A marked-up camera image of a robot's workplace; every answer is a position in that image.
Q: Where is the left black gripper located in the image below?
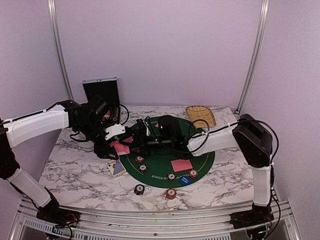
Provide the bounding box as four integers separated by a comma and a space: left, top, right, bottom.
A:
76, 119, 119, 160

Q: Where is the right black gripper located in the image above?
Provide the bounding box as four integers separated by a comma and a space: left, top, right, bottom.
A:
118, 129, 173, 159

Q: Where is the pink playing card deck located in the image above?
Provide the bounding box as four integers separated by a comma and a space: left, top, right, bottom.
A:
110, 141, 130, 156

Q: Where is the dark poker chip stack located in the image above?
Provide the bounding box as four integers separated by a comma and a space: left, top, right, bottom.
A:
134, 184, 145, 196

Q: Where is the red poker chip stack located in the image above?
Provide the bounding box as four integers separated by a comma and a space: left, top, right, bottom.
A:
166, 188, 177, 200

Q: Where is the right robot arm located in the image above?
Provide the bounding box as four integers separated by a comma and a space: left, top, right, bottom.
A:
130, 114, 273, 224

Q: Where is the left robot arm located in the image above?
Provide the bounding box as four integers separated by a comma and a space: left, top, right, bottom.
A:
0, 96, 125, 223

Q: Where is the blue gold card box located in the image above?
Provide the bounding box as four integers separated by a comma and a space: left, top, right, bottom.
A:
106, 160, 127, 179

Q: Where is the green round poker mat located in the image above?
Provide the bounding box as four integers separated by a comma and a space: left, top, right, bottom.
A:
119, 115, 216, 189

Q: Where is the right chip row in case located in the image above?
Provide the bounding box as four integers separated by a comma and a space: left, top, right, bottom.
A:
110, 106, 120, 124

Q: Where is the blue small blind button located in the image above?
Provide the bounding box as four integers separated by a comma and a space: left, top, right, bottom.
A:
179, 176, 191, 186

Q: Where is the aluminium poker chip case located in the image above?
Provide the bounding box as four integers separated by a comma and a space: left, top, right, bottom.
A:
82, 76, 120, 123

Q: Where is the woven bamboo tray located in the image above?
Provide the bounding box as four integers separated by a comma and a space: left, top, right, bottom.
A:
185, 105, 217, 129

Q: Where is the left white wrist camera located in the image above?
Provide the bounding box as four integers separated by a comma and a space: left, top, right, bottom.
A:
104, 124, 126, 141

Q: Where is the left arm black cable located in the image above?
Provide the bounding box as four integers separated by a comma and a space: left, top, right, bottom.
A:
69, 104, 130, 143

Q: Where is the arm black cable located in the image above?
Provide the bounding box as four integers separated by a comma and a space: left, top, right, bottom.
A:
187, 118, 280, 161
69, 104, 130, 143

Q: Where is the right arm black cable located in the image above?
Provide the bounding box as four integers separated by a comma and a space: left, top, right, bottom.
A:
187, 118, 280, 161

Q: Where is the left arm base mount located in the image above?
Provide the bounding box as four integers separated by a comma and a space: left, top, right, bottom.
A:
36, 209, 81, 227

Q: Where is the front aluminium rail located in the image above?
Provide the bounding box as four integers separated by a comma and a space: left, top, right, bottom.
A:
8, 198, 302, 240

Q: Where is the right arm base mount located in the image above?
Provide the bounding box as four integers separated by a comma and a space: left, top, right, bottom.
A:
229, 210, 275, 229

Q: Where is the left aluminium frame post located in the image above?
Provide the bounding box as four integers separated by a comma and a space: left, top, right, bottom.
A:
47, 0, 75, 100

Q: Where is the aluminium frame post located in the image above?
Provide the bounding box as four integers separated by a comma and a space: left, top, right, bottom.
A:
235, 0, 270, 114
47, 0, 75, 100

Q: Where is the right aluminium frame post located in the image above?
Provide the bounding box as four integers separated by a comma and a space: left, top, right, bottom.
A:
235, 0, 270, 114

